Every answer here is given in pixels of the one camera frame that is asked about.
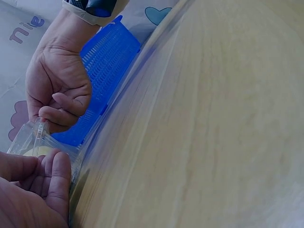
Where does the person's right hand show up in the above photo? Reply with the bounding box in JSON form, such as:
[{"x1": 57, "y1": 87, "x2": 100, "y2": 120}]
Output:
[{"x1": 25, "y1": 44, "x2": 93, "y2": 134}]

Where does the person's left hand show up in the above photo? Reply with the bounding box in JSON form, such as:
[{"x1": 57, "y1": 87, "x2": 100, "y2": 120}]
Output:
[{"x1": 0, "y1": 148, "x2": 72, "y2": 228}]

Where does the clear plastic packaging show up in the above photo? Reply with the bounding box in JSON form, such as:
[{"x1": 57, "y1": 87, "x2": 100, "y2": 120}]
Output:
[{"x1": 6, "y1": 116, "x2": 83, "y2": 185}]

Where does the person's right forearm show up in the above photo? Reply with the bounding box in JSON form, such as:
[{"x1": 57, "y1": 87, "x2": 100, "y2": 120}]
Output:
[{"x1": 40, "y1": 0, "x2": 131, "y2": 55}]

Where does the pale yellow round item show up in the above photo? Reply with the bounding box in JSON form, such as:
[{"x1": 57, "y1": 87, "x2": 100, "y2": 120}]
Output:
[{"x1": 22, "y1": 145, "x2": 55, "y2": 158}]

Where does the blue plastic basket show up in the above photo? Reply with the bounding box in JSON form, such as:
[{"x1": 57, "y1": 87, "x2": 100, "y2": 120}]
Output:
[{"x1": 50, "y1": 15, "x2": 142, "y2": 147}]

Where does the black wrist band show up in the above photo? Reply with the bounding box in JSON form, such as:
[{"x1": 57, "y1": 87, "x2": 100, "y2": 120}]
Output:
[{"x1": 63, "y1": 0, "x2": 119, "y2": 18}]

